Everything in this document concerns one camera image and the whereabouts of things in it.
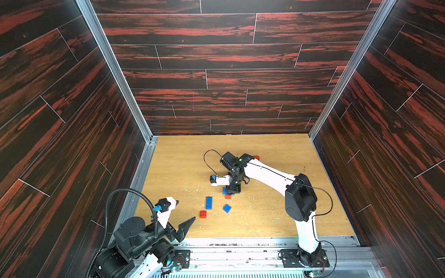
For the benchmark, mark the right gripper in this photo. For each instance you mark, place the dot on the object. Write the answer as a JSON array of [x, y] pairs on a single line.
[[233, 187]]

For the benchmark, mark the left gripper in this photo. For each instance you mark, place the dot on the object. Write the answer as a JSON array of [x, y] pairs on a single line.
[[182, 229]]

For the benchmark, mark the small blue lego brick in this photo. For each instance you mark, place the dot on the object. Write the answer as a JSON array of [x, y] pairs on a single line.
[[227, 208]]

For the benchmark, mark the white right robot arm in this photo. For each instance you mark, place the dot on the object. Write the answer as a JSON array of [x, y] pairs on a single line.
[[300, 198]]

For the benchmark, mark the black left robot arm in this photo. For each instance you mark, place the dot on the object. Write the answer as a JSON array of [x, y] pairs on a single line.
[[140, 250]]

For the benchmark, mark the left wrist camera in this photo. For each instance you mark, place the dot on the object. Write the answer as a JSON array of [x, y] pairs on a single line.
[[162, 205]]

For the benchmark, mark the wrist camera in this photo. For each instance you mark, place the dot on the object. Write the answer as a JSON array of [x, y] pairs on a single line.
[[162, 205], [220, 180]]

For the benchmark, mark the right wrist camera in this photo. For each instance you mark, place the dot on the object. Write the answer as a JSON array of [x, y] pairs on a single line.
[[220, 180]]

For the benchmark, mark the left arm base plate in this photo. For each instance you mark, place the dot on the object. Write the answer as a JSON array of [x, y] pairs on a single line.
[[181, 259]]

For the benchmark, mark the aluminium front rail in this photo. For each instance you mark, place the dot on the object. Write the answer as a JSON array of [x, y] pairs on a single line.
[[257, 257]]

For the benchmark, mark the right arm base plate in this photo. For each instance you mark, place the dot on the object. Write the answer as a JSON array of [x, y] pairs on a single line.
[[298, 258]]

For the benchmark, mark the aluminium corner post left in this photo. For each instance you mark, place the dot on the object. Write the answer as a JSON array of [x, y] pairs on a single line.
[[100, 37]]

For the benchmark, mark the aluminium corner post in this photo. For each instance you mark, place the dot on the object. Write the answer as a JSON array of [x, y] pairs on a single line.
[[100, 37], [374, 27]]

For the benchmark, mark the aluminium corner post right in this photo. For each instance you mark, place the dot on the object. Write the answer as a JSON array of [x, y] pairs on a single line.
[[374, 27]]

